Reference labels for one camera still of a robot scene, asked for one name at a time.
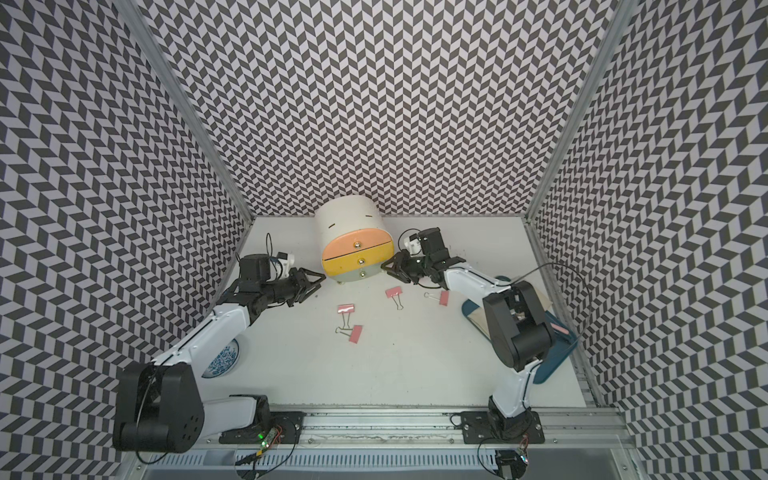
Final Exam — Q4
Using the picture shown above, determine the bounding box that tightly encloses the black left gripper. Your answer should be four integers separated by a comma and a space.
261, 267, 326, 307

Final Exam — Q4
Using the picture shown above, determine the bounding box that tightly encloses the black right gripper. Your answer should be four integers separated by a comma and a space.
380, 249, 432, 284

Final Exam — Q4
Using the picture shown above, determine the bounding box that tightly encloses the yellow drawer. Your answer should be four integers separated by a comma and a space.
322, 241, 394, 276

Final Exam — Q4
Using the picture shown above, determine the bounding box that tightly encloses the white round drawer cabinet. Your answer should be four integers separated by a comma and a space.
314, 195, 395, 284

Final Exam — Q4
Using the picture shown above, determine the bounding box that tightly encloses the orange top drawer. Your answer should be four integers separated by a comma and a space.
322, 228, 392, 260

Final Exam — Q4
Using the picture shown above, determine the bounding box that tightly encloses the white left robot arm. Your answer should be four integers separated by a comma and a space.
112, 254, 326, 454

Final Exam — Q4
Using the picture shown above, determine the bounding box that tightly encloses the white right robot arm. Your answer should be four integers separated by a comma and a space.
382, 227, 555, 440

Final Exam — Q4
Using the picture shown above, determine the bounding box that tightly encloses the green bottom drawer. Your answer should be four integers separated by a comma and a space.
323, 258, 382, 284

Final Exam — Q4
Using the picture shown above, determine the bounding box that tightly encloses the pink binder clip centre top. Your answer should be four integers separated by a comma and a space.
385, 286, 404, 311

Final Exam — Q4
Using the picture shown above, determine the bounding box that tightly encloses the pink binder clip lower left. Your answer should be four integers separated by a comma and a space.
335, 325, 363, 344

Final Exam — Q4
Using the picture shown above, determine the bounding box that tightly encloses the beige cloth napkin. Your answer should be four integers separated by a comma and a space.
461, 286, 552, 340

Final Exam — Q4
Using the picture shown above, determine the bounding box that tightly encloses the blue patterned bowl near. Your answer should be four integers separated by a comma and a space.
202, 339, 240, 379

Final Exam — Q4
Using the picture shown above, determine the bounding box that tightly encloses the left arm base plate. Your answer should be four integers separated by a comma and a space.
218, 411, 306, 446

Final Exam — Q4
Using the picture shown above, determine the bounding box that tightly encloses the pink handled utensil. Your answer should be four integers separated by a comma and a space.
551, 324, 571, 335

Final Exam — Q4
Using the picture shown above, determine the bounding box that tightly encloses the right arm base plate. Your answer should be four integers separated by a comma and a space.
459, 411, 546, 445

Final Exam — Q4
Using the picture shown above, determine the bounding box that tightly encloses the aluminium front rail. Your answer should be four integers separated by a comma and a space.
134, 406, 631, 450

